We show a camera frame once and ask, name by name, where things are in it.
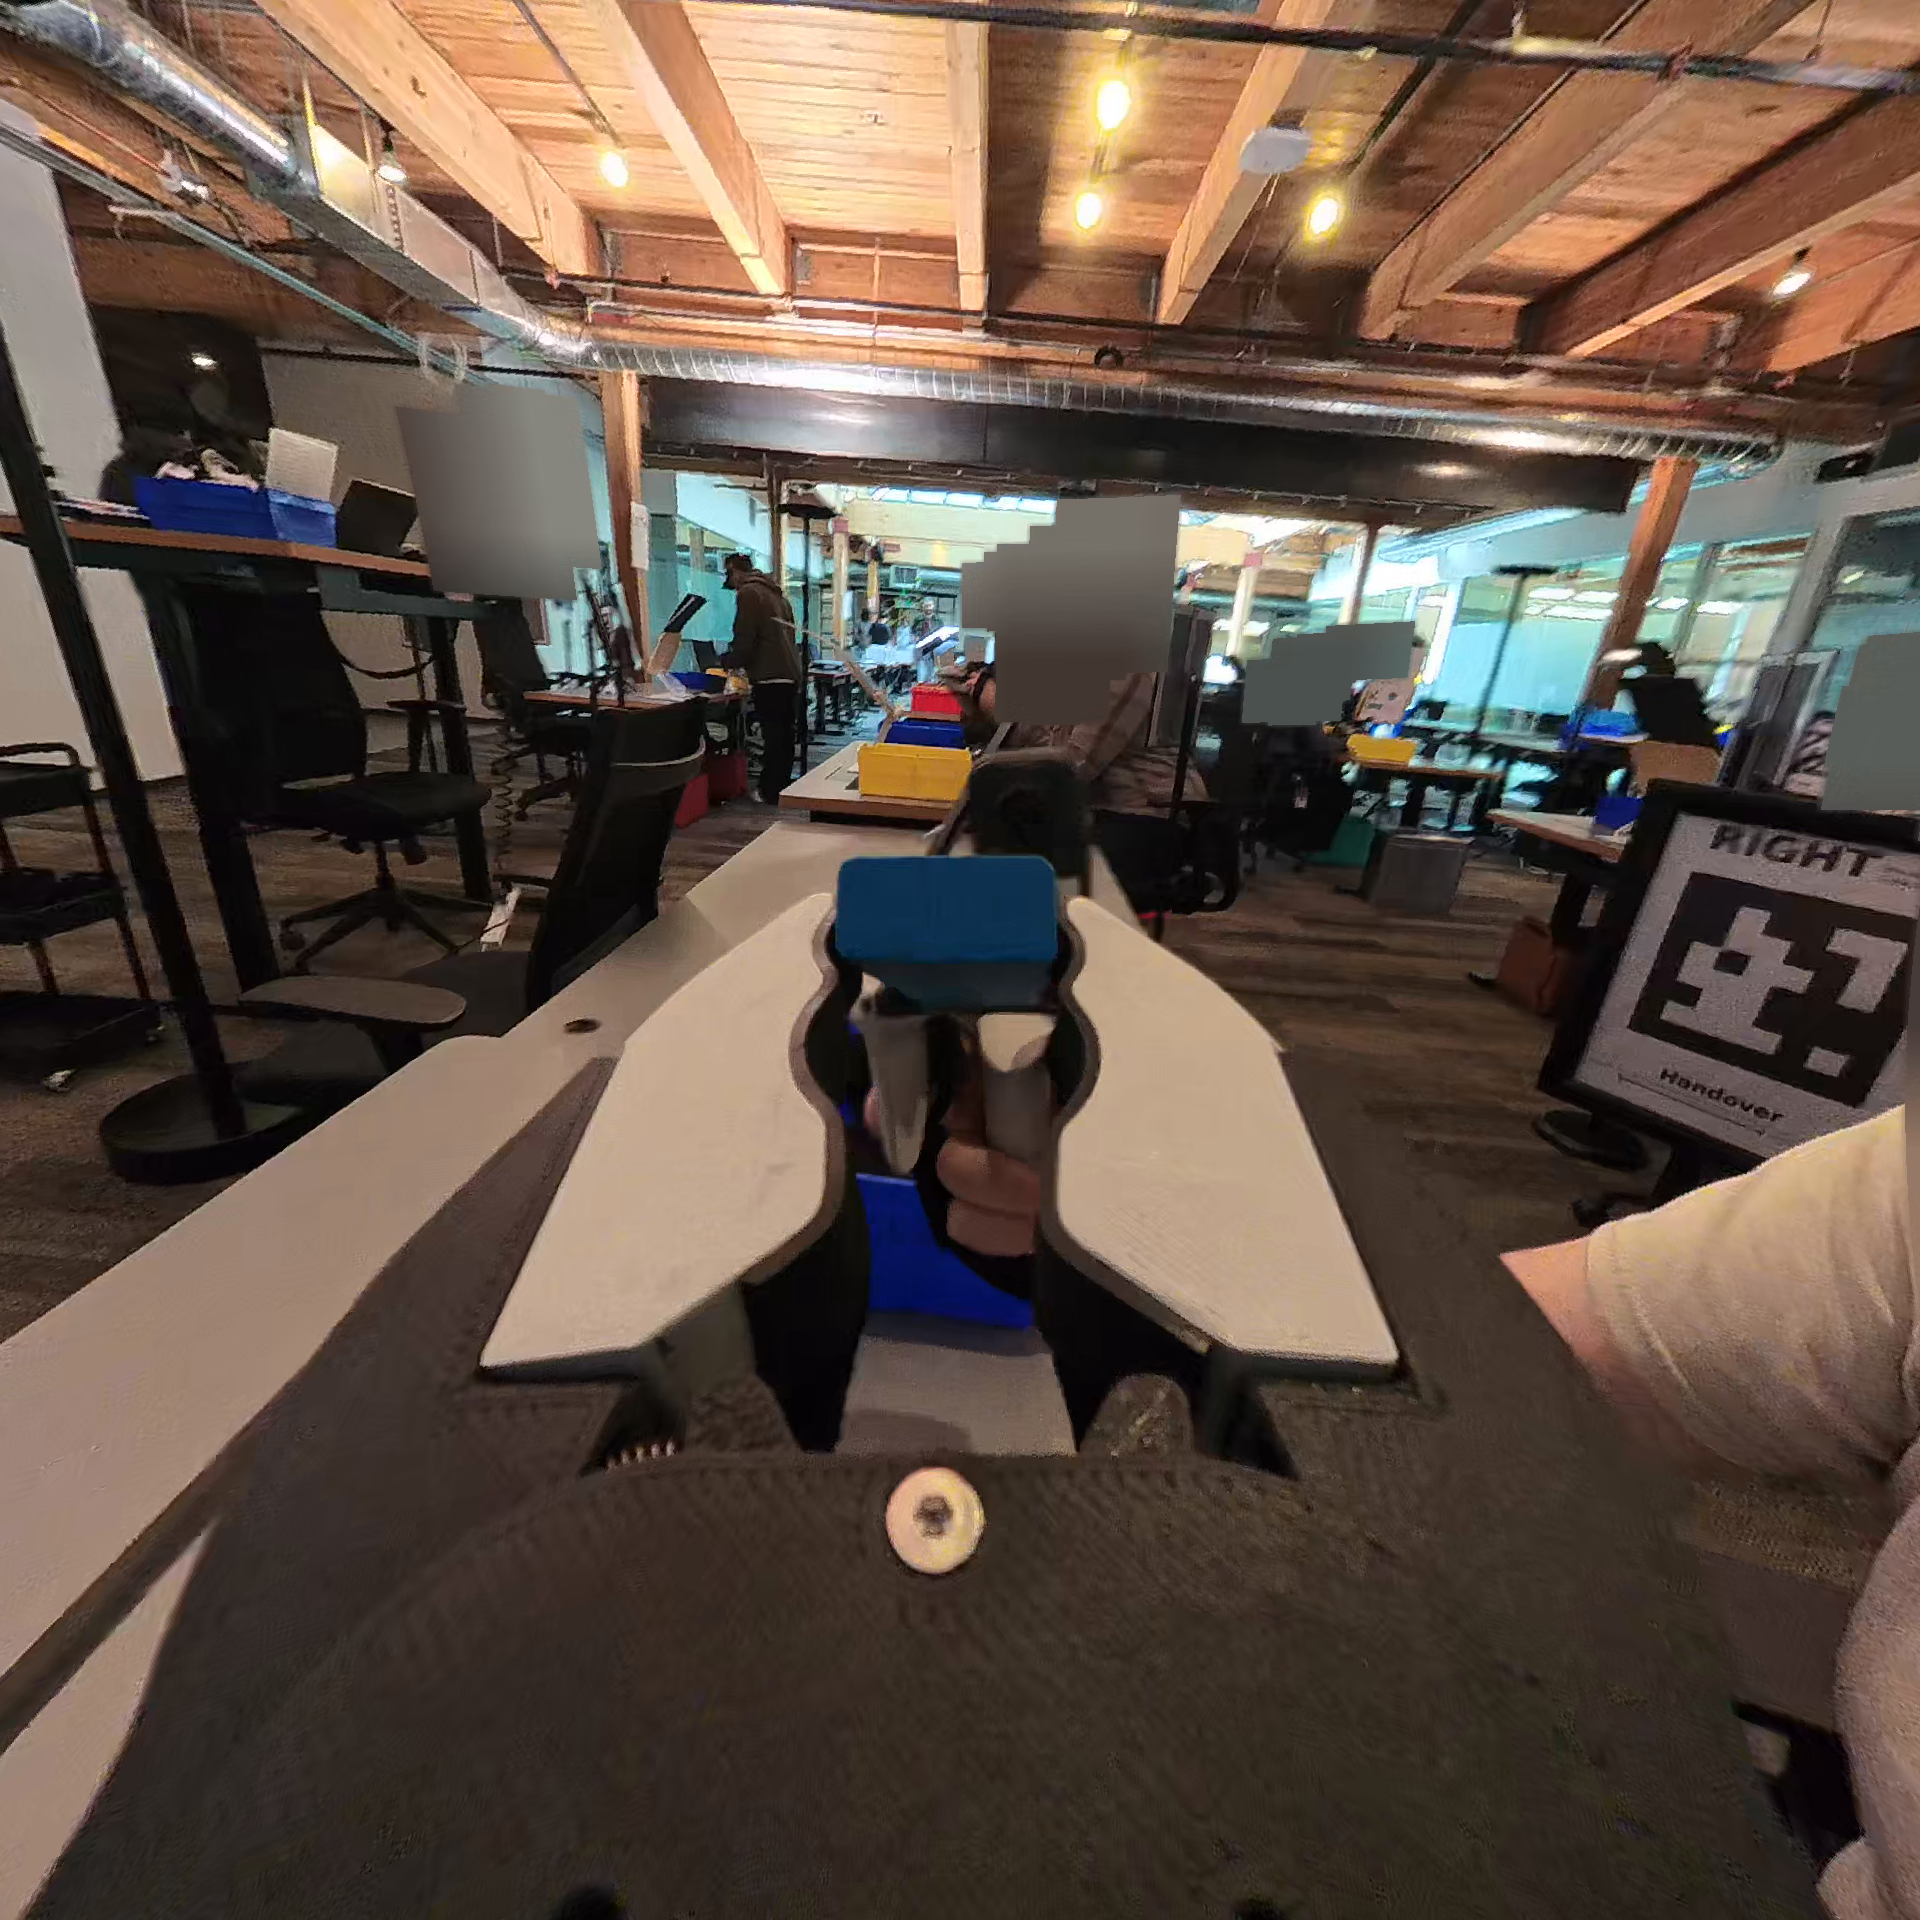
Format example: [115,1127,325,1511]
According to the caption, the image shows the grey floor box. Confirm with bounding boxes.
[1361,829,1473,915]

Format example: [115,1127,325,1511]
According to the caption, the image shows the wooden top desk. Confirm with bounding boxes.
[0,509,505,903]

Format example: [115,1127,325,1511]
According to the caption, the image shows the black rolling cart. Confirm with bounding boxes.
[0,743,165,1087]

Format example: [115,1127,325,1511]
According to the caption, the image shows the blue rectangular block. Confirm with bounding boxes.
[835,854,1064,1010]

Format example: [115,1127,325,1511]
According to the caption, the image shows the wood-edged desk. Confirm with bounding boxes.
[779,743,976,825]

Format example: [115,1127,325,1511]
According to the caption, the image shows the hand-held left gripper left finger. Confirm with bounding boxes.
[479,890,876,1373]

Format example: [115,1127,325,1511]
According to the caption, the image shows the grey desk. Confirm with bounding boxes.
[0,816,1143,1757]

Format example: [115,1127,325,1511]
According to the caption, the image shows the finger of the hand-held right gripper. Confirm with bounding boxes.
[857,1008,944,1175]
[971,1008,1060,1162]

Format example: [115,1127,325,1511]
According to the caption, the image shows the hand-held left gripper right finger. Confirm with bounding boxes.
[1036,896,1404,1378]

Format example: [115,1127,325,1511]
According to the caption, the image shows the black white marker sign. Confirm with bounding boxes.
[1534,779,1920,1224]

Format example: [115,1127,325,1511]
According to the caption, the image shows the blue plastic bin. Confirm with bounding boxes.
[855,1169,1038,1327]

